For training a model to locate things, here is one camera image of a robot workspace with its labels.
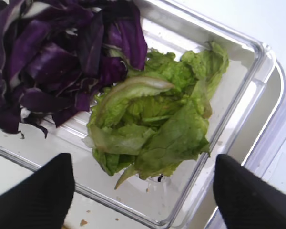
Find clear plastic salad container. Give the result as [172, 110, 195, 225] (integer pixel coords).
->
[0, 0, 276, 229]

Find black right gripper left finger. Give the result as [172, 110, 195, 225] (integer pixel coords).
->
[0, 153, 75, 229]

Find purple cabbage pieces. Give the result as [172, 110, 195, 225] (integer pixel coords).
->
[0, 0, 147, 134]

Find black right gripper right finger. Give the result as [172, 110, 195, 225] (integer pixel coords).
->
[213, 154, 286, 229]

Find green lettuce leaves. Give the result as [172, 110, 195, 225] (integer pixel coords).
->
[83, 41, 229, 186]

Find metal baking tray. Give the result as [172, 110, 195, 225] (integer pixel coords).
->
[63, 63, 286, 229]

